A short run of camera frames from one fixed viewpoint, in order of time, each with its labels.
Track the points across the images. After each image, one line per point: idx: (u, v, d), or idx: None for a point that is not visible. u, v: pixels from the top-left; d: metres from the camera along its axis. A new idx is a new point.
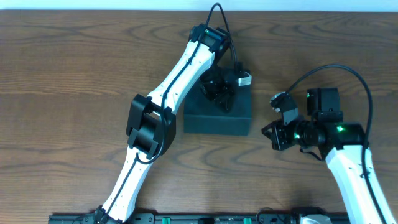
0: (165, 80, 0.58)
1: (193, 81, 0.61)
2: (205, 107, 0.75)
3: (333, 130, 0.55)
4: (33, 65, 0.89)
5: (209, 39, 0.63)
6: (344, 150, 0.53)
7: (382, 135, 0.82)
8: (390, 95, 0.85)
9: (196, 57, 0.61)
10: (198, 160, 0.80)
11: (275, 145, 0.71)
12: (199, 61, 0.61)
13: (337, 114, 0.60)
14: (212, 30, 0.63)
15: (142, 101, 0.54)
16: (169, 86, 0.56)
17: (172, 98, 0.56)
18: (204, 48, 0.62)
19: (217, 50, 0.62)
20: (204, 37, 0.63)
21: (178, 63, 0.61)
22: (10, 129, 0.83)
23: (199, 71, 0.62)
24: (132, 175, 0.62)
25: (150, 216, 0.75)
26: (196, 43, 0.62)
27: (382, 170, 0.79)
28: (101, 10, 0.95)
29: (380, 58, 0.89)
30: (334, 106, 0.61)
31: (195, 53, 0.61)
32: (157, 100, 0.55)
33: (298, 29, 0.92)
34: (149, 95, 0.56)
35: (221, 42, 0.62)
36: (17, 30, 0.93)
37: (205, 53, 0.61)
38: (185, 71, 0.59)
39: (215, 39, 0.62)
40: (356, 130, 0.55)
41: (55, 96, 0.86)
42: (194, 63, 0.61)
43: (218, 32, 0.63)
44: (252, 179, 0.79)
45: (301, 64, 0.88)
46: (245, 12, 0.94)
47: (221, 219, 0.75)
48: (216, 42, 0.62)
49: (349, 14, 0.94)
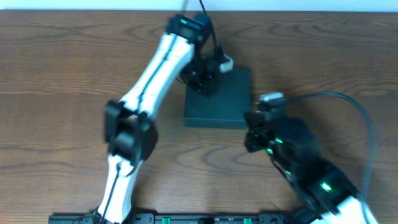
0: (140, 81, 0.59)
1: (171, 76, 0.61)
2: (205, 109, 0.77)
3: (316, 187, 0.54)
4: (33, 65, 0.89)
5: (187, 28, 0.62)
6: (340, 213, 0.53)
7: (381, 134, 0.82)
8: (389, 94, 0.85)
9: (172, 53, 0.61)
10: (198, 160, 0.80)
11: (248, 148, 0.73)
12: (175, 57, 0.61)
13: (314, 160, 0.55)
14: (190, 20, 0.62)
15: (115, 106, 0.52)
16: (145, 87, 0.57)
17: (148, 98, 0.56)
18: (181, 43, 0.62)
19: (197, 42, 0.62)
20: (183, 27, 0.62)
21: (152, 60, 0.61)
22: (10, 129, 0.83)
23: (183, 60, 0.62)
24: (119, 185, 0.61)
25: (150, 216, 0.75)
26: (171, 37, 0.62)
27: (382, 169, 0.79)
28: (101, 10, 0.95)
29: (379, 58, 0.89)
30: (312, 149, 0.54)
31: (171, 48, 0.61)
32: (132, 102, 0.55)
33: (297, 29, 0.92)
34: (124, 99, 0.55)
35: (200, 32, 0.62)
36: (17, 30, 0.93)
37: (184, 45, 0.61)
38: (161, 68, 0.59)
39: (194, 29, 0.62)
40: (335, 177, 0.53)
41: (55, 96, 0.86)
42: (170, 58, 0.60)
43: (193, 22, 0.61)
44: (252, 178, 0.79)
45: (300, 65, 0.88)
46: (245, 12, 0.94)
47: (221, 219, 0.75)
48: (196, 32, 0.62)
49: (349, 13, 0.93)
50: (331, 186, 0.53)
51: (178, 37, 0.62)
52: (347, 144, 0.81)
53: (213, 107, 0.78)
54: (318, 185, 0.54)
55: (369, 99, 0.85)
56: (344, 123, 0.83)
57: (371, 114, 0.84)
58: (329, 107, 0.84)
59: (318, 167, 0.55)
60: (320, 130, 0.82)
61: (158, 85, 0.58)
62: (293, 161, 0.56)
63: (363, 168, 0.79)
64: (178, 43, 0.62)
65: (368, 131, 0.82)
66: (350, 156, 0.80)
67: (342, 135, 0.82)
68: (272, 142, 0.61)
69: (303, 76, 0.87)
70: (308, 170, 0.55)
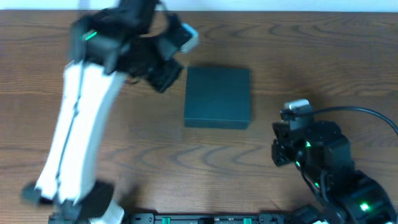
0: (53, 153, 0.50)
1: (95, 126, 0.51)
2: (205, 109, 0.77)
3: (354, 204, 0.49)
4: (33, 65, 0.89)
5: (103, 34, 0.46)
6: None
7: (381, 134, 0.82)
8: (389, 95, 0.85)
9: (81, 101, 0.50)
10: (198, 160, 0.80)
11: (276, 162, 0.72)
12: (96, 98, 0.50)
13: (346, 171, 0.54)
14: (95, 27, 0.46)
15: (30, 193, 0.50)
16: (63, 155, 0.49)
17: (74, 162, 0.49)
18: (69, 88, 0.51)
19: (119, 51, 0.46)
20: (90, 42, 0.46)
21: (61, 113, 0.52)
22: (10, 129, 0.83)
23: (108, 91, 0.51)
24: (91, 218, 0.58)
25: (150, 216, 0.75)
26: (78, 68, 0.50)
27: (382, 169, 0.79)
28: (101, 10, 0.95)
29: (379, 58, 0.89)
30: (343, 160, 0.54)
31: (79, 93, 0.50)
32: (48, 184, 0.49)
33: (297, 29, 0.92)
34: (38, 185, 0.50)
35: (119, 38, 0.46)
36: (17, 30, 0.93)
37: (107, 62, 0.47)
38: (71, 126, 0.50)
39: (111, 37, 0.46)
40: (370, 191, 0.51)
41: (56, 96, 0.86)
42: (83, 107, 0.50)
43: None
44: (252, 178, 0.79)
45: (300, 65, 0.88)
46: (245, 12, 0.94)
47: (221, 219, 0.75)
48: (109, 42, 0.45)
49: (350, 14, 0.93)
50: (369, 205, 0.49)
51: (86, 68, 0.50)
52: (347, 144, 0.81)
53: (213, 108, 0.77)
54: (356, 202, 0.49)
55: (369, 99, 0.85)
56: (344, 124, 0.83)
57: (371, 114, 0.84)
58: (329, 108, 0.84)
59: (351, 178, 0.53)
60: None
61: (84, 144, 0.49)
62: (324, 172, 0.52)
63: (362, 168, 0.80)
64: (88, 76, 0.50)
65: (368, 131, 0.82)
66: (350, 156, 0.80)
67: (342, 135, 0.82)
68: (301, 154, 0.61)
69: (303, 76, 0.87)
70: (339, 180, 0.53)
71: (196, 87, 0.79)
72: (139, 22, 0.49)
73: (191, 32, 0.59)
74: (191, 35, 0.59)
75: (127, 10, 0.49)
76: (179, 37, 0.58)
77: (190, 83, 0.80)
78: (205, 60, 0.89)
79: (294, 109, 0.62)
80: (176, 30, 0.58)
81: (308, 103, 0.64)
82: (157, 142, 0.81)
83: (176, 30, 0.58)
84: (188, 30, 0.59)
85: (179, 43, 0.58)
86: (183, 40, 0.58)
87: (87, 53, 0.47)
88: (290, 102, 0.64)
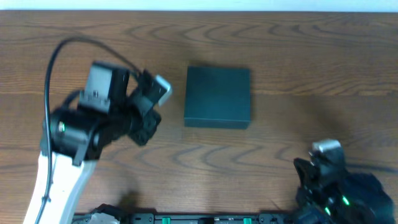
0: None
1: (66, 214, 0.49)
2: (205, 109, 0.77)
3: None
4: (34, 65, 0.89)
5: (74, 125, 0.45)
6: None
7: (382, 134, 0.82)
8: (389, 95, 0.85)
9: (51, 189, 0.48)
10: (198, 160, 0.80)
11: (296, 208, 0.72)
12: (68, 182, 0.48)
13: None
14: (67, 118, 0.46)
15: None
16: None
17: None
18: (39, 175, 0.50)
19: (91, 141, 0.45)
20: (63, 134, 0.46)
21: (35, 193, 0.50)
22: (10, 129, 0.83)
23: (81, 180, 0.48)
24: None
25: (150, 216, 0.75)
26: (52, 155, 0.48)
27: (382, 169, 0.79)
28: (101, 10, 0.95)
29: (379, 58, 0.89)
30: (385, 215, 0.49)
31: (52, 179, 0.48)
32: None
33: (297, 30, 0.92)
34: None
35: (87, 129, 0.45)
36: (17, 30, 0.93)
37: (78, 152, 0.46)
38: (41, 212, 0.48)
39: (81, 126, 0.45)
40: None
41: (56, 96, 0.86)
42: (53, 196, 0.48)
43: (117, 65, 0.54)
44: (252, 178, 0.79)
45: (300, 65, 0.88)
46: (245, 12, 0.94)
47: (221, 219, 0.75)
48: (79, 132, 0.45)
49: (349, 14, 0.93)
50: None
51: (59, 155, 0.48)
52: (347, 144, 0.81)
53: (213, 107, 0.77)
54: None
55: (369, 99, 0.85)
56: (344, 124, 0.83)
57: (372, 114, 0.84)
58: (329, 108, 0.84)
59: None
60: (320, 130, 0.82)
61: None
62: None
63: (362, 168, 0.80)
64: (58, 167, 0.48)
65: (368, 131, 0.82)
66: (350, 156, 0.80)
67: (342, 135, 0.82)
68: (332, 201, 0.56)
69: (303, 77, 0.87)
70: None
71: (196, 86, 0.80)
72: (109, 102, 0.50)
73: (165, 84, 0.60)
74: (164, 88, 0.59)
75: (97, 94, 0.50)
76: (152, 95, 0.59)
77: (190, 83, 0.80)
78: (205, 60, 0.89)
79: (325, 152, 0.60)
80: (147, 86, 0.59)
81: (339, 144, 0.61)
82: (157, 141, 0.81)
83: (148, 87, 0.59)
84: (160, 83, 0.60)
85: (153, 100, 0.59)
86: (157, 94, 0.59)
87: (66, 134, 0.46)
88: (319, 144, 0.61)
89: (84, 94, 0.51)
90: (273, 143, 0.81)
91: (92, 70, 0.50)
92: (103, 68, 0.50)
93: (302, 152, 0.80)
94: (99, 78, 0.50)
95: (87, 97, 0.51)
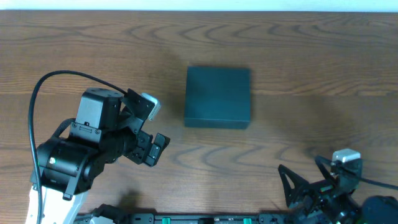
0: None
1: None
2: (205, 109, 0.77)
3: None
4: (33, 65, 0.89)
5: (64, 158, 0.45)
6: None
7: (381, 134, 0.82)
8: (389, 95, 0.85)
9: (43, 220, 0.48)
10: (198, 160, 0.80)
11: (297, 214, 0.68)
12: (60, 214, 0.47)
13: None
14: (57, 151, 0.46)
15: None
16: None
17: None
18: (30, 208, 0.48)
19: (82, 173, 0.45)
20: (53, 168, 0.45)
21: None
22: (10, 129, 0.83)
23: (73, 210, 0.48)
24: None
25: (150, 216, 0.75)
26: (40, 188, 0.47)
27: (381, 169, 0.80)
28: (101, 10, 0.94)
29: (379, 58, 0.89)
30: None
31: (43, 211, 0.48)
32: None
33: (297, 29, 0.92)
34: None
35: (78, 162, 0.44)
36: (17, 30, 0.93)
37: (68, 186, 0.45)
38: None
39: (71, 159, 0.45)
40: None
41: (56, 96, 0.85)
42: None
43: (107, 91, 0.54)
44: (252, 178, 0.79)
45: (300, 65, 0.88)
46: (245, 12, 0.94)
47: (221, 219, 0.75)
48: (71, 165, 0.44)
49: (350, 14, 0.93)
50: None
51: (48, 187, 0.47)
52: (347, 144, 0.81)
53: (212, 107, 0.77)
54: None
55: (369, 99, 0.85)
56: (344, 124, 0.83)
57: (372, 115, 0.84)
58: (329, 108, 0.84)
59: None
60: (320, 130, 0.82)
61: None
62: None
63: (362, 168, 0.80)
64: (50, 198, 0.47)
65: (367, 131, 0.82)
66: None
67: (342, 135, 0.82)
68: (342, 214, 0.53)
69: (303, 77, 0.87)
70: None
71: (195, 87, 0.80)
72: (99, 131, 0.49)
73: (152, 101, 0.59)
74: (152, 104, 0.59)
75: (87, 124, 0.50)
76: (138, 110, 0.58)
77: (189, 83, 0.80)
78: (205, 60, 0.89)
79: (348, 165, 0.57)
80: (134, 104, 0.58)
81: (359, 157, 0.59)
82: None
83: (134, 104, 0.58)
84: (147, 99, 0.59)
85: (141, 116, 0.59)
86: (143, 109, 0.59)
87: (56, 168, 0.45)
88: (342, 155, 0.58)
89: (74, 124, 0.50)
90: (273, 143, 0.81)
91: (83, 99, 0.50)
92: (93, 98, 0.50)
93: (301, 152, 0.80)
94: (89, 107, 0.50)
95: (77, 127, 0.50)
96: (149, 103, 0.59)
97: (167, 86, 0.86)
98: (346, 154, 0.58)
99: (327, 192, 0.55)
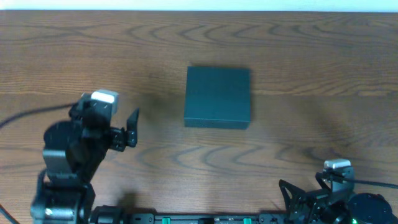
0: None
1: None
2: (205, 109, 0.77)
3: None
4: (33, 65, 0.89)
5: (60, 205, 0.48)
6: None
7: (382, 134, 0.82)
8: (389, 95, 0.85)
9: None
10: (198, 160, 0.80)
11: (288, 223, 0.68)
12: None
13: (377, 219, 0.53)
14: (50, 202, 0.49)
15: None
16: None
17: None
18: None
19: (78, 215, 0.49)
20: (51, 218, 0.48)
21: None
22: (10, 129, 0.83)
23: None
24: None
25: (150, 216, 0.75)
26: None
27: (382, 169, 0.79)
28: (102, 10, 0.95)
29: (379, 58, 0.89)
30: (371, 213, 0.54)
31: None
32: None
33: (297, 29, 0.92)
34: None
35: (73, 206, 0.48)
36: (17, 30, 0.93)
37: None
38: None
39: (65, 205, 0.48)
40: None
41: (55, 96, 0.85)
42: None
43: (65, 127, 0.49)
44: (252, 178, 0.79)
45: (300, 65, 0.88)
46: (245, 12, 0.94)
47: (221, 219, 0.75)
48: (66, 210, 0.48)
49: (349, 14, 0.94)
50: None
51: None
52: (348, 144, 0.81)
53: (212, 107, 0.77)
54: None
55: (369, 99, 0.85)
56: (344, 124, 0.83)
57: (371, 114, 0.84)
58: (329, 108, 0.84)
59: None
60: (320, 130, 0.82)
61: None
62: None
63: (364, 168, 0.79)
64: None
65: (368, 131, 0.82)
66: (351, 156, 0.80)
67: (342, 135, 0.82)
68: (339, 219, 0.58)
69: (303, 77, 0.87)
70: None
71: (195, 86, 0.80)
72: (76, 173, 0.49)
73: (107, 100, 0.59)
74: (110, 104, 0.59)
75: (62, 172, 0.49)
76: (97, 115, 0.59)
77: (190, 83, 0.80)
78: (205, 60, 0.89)
79: (339, 169, 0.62)
80: (88, 111, 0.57)
81: (349, 163, 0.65)
82: (157, 142, 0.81)
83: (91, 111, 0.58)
84: (101, 101, 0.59)
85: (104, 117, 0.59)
86: (103, 112, 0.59)
87: (54, 216, 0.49)
88: (333, 162, 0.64)
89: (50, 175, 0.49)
90: (273, 143, 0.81)
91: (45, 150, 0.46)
92: (55, 150, 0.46)
93: (302, 152, 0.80)
94: (54, 160, 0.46)
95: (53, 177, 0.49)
96: (106, 97, 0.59)
97: (167, 86, 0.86)
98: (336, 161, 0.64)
99: (323, 200, 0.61)
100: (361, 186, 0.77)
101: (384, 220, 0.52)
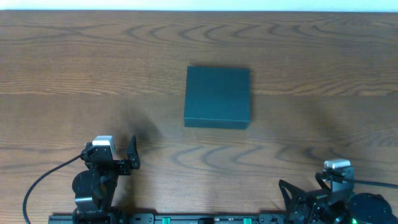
0: None
1: None
2: (205, 109, 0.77)
3: None
4: (34, 65, 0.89)
5: None
6: None
7: (382, 134, 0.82)
8: (389, 95, 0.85)
9: None
10: (198, 160, 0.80)
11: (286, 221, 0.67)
12: None
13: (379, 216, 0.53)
14: None
15: None
16: None
17: None
18: None
19: None
20: None
21: None
22: (10, 129, 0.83)
23: None
24: None
25: (150, 216, 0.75)
26: None
27: (382, 170, 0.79)
28: (101, 10, 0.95)
29: (379, 58, 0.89)
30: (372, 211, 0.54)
31: None
32: None
33: (297, 29, 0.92)
34: None
35: None
36: (17, 30, 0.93)
37: None
38: None
39: None
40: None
41: (56, 96, 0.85)
42: None
43: (87, 178, 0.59)
44: (252, 178, 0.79)
45: (300, 65, 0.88)
46: (245, 12, 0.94)
47: (221, 219, 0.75)
48: None
49: (349, 14, 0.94)
50: None
51: None
52: (348, 144, 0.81)
53: (212, 107, 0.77)
54: None
55: (369, 99, 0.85)
56: (344, 124, 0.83)
57: (371, 114, 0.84)
58: (329, 108, 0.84)
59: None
60: (321, 130, 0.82)
61: None
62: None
63: (363, 168, 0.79)
64: None
65: (368, 131, 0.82)
66: (351, 156, 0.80)
67: (343, 135, 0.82)
68: (338, 220, 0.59)
69: (303, 76, 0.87)
70: None
71: (195, 86, 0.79)
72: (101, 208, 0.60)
73: (104, 144, 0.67)
74: (108, 147, 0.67)
75: (90, 210, 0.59)
76: (101, 157, 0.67)
77: (189, 83, 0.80)
78: (205, 60, 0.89)
79: (339, 170, 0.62)
80: (93, 157, 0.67)
81: (349, 163, 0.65)
82: (157, 142, 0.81)
83: (96, 155, 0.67)
84: (100, 145, 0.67)
85: (106, 159, 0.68)
86: (104, 154, 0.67)
87: None
88: (333, 162, 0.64)
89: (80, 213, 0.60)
90: (273, 143, 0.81)
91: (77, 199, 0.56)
92: (84, 196, 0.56)
93: (302, 152, 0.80)
94: (86, 203, 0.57)
95: (83, 213, 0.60)
96: (104, 142, 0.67)
97: (167, 86, 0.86)
98: (336, 161, 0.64)
99: (323, 200, 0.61)
100: (361, 186, 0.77)
101: (384, 220, 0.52)
